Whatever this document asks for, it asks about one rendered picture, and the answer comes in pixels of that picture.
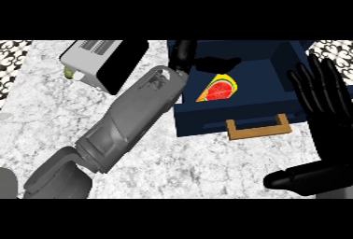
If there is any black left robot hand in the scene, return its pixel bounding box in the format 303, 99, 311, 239
167, 39, 243, 76

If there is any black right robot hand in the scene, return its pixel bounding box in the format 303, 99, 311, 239
262, 53, 353, 197

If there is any yellow watermelon print cup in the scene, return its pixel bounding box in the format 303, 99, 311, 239
195, 73, 240, 104

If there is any navy blue open drawer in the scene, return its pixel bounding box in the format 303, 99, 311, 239
175, 57, 306, 114

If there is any navy blue drawer front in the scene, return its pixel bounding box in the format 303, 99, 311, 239
175, 103, 309, 138

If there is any navy blue cabinet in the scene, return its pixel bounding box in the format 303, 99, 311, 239
167, 39, 324, 94

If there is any white and black toaster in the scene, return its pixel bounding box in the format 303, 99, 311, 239
59, 39, 153, 96

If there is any small green item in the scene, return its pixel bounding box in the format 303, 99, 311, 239
62, 66, 76, 80

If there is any brown wooden drawer handle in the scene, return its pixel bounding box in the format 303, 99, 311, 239
225, 113, 294, 141

